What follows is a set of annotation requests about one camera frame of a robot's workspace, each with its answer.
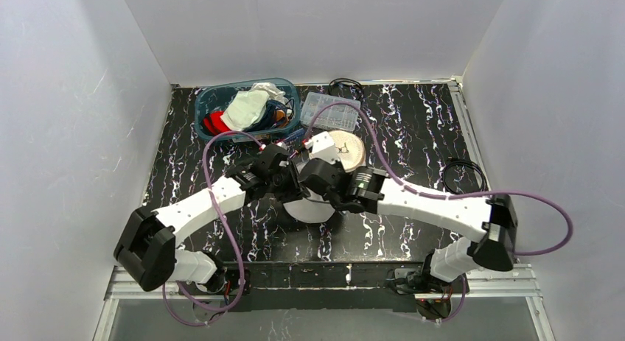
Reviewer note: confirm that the orange black bra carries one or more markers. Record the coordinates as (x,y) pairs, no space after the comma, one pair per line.
(280,116)

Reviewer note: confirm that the white cloth in bin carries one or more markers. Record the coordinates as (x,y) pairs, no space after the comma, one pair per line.
(271,89)

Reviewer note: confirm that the dark blue lace bra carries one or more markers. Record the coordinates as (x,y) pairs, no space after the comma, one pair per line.
(266,121)

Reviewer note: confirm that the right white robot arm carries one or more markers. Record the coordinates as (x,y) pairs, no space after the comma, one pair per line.
(487,225)

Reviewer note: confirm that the red blue screwdriver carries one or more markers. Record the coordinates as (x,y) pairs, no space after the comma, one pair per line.
(294,136)

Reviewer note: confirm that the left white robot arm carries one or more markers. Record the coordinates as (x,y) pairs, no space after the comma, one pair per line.
(148,247)

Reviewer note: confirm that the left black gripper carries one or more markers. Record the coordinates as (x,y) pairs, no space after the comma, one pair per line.
(284,177)

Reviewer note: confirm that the red bra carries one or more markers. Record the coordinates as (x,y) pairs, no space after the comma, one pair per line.
(213,124)

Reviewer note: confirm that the clear plastic screw box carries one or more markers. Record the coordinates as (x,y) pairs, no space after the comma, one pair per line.
(339,117)

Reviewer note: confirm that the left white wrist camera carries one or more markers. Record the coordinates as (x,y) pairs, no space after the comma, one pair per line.
(272,145)

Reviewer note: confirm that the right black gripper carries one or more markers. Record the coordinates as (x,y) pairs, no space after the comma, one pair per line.
(315,181)

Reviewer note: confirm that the pale cream bra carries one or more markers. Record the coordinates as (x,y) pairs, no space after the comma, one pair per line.
(244,109)

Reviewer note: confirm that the teal plastic bin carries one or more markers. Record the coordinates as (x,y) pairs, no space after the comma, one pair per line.
(220,96)

